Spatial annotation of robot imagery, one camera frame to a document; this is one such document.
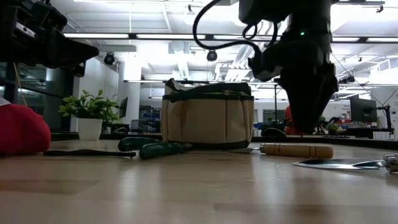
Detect small background plant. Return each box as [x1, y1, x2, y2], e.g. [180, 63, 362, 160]
[325, 121, 340, 135]

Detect black overhead light bar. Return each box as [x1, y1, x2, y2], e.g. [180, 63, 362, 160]
[62, 32, 398, 44]

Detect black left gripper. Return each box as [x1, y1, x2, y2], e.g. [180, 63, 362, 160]
[0, 0, 100, 68]

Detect black computer monitor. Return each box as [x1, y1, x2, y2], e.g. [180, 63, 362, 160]
[349, 95, 378, 124]

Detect wooden-handled garden tool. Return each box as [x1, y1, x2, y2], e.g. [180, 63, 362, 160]
[226, 142, 334, 159]

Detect round white ceiling lamp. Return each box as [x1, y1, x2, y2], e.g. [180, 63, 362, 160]
[183, 4, 200, 26]

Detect dark background desk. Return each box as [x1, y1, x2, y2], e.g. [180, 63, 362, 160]
[346, 126, 395, 139]

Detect small dark background monitor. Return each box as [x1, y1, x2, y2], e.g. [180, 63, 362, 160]
[119, 96, 129, 119]

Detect person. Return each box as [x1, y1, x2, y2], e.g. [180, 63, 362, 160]
[284, 105, 295, 136]

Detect green plant in white pot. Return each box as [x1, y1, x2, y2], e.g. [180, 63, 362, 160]
[58, 89, 121, 141]

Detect green-handled pruning shears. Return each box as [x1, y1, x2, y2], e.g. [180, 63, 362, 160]
[43, 136, 193, 161]

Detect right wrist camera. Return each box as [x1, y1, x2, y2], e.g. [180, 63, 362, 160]
[248, 55, 283, 82]

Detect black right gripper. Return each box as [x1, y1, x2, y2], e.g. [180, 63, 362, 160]
[276, 40, 339, 134]

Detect beige green gardening bag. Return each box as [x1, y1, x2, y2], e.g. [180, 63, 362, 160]
[160, 78, 255, 149]

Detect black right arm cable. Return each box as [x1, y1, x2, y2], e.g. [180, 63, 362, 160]
[192, 0, 280, 68]

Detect black aluminium table frame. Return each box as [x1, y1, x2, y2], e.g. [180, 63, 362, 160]
[51, 132, 398, 147]

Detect red black gardening glove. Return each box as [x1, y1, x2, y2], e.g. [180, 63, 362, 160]
[0, 98, 52, 156]

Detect steel hand trowel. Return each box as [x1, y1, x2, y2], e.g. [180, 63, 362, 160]
[292, 154, 398, 174]

